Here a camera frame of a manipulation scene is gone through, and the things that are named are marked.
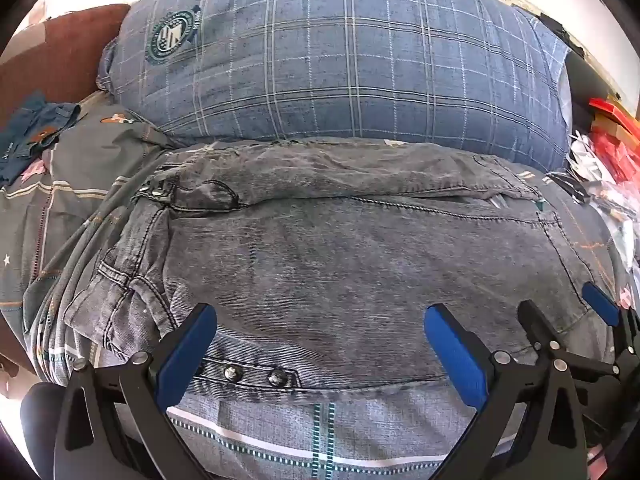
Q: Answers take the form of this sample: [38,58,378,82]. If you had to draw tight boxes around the red boxes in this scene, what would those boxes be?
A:
[587,97,640,181]

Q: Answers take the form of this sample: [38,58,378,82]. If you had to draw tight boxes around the blue plaid pillow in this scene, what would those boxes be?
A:
[95,0,573,171]

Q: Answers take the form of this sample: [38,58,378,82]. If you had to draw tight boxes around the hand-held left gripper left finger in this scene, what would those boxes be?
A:
[52,303,218,480]

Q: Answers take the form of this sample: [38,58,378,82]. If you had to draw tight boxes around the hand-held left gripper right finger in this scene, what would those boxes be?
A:
[424,304,587,480]

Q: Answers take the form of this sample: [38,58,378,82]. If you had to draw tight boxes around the grey denim pants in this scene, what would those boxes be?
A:
[62,142,621,403]

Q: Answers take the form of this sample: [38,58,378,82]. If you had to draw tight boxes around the white plastic bags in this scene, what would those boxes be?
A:
[547,130,640,271]

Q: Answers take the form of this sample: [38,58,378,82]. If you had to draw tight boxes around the grey patterned bedsheet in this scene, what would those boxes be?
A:
[0,95,640,480]

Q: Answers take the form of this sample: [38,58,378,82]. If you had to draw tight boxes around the dark blue denim garment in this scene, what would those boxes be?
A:
[0,91,81,186]

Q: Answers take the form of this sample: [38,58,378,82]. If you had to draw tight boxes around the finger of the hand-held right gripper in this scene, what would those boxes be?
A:
[582,282,640,376]
[517,300,621,381]

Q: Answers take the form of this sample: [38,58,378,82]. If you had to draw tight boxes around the brown headboard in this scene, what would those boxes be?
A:
[0,4,132,126]

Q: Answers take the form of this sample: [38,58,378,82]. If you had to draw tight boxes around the black object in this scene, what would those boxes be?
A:
[540,10,618,111]

